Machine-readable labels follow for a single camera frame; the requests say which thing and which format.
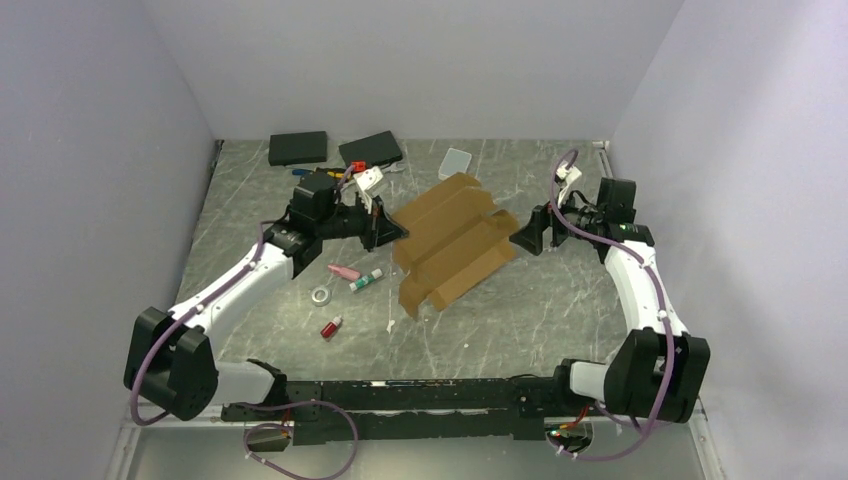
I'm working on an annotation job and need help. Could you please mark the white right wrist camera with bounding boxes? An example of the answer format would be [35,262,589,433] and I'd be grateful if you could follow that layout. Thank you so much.
[554,165,582,207]

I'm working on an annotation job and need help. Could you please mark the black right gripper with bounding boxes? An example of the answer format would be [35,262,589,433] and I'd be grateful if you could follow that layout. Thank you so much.
[509,185,603,256]

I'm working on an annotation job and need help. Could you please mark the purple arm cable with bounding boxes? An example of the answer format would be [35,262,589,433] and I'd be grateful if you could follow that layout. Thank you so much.
[129,182,360,480]
[547,148,678,464]

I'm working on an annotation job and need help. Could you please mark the small red bottle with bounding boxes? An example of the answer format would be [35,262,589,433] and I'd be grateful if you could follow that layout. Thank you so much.
[320,316,344,341]

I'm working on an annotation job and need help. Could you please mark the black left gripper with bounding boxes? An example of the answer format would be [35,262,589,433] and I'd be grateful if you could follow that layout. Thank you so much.
[317,191,409,253]

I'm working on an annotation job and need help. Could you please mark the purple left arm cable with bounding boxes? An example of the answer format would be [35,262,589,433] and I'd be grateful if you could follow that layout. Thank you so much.
[129,182,360,480]

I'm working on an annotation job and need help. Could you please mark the silver wrench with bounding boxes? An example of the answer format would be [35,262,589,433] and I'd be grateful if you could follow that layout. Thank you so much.
[382,162,406,174]

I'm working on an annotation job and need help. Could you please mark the black flat box right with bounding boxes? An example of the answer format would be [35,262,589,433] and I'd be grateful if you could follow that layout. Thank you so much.
[338,131,403,168]

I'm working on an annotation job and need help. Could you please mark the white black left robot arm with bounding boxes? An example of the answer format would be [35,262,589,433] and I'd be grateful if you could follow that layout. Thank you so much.
[123,167,408,426]

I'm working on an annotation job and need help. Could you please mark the silver tape roll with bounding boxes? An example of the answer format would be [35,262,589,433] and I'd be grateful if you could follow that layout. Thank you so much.
[310,286,332,307]

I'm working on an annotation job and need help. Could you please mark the black flat box left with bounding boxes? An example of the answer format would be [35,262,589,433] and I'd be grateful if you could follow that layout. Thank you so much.
[268,131,328,166]

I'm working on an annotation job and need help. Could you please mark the pink plastic tube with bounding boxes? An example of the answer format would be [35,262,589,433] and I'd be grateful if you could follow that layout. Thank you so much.
[328,264,362,282]

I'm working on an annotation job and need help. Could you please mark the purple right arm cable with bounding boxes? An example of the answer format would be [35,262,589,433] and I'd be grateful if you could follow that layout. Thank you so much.
[547,148,678,464]

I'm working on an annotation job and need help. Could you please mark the brown cardboard paper box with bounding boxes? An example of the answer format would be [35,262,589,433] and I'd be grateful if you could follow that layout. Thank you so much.
[392,173,519,318]

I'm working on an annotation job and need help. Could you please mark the translucent white plastic container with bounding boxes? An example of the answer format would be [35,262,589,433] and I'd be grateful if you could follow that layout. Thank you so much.
[437,147,472,180]

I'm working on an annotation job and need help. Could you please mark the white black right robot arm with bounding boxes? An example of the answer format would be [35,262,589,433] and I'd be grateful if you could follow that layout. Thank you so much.
[510,178,711,423]

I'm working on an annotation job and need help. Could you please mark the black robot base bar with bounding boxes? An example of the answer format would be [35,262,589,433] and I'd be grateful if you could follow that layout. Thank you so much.
[221,374,591,446]

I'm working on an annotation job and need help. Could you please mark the aluminium frame rail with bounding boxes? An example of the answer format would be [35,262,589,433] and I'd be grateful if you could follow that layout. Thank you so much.
[104,405,224,480]

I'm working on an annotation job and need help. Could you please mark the green white glue stick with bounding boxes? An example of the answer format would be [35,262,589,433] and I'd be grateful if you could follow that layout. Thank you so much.
[349,269,384,292]

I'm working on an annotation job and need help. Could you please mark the black flat box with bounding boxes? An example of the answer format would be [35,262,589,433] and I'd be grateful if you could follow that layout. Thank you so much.
[268,131,328,166]
[338,131,403,168]

